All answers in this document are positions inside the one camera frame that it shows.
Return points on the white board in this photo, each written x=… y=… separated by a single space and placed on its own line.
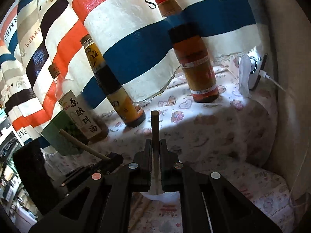
x=291 y=77

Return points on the green checkered box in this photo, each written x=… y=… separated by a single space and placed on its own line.
x=63 y=136

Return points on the wooden chopstick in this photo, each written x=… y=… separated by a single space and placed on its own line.
x=155 y=131
x=138 y=208
x=82 y=145

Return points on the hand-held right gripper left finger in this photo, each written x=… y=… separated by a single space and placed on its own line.
x=145 y=165

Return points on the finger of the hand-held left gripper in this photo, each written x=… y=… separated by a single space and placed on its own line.
x=111 y=161

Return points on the white round device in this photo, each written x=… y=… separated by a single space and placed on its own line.
x=252 y=77

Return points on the cooking wine bottle white label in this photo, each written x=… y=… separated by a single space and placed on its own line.
x=80 y=116

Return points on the striped curtain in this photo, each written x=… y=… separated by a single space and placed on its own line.
x=121 y=24

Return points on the red cap sauce bottle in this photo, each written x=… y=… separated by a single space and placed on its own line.
x=196 y=72

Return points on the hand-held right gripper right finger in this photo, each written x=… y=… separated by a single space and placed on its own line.
x=166 y=165

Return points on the clear plastic cup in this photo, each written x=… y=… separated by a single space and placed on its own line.
x=167 y=196

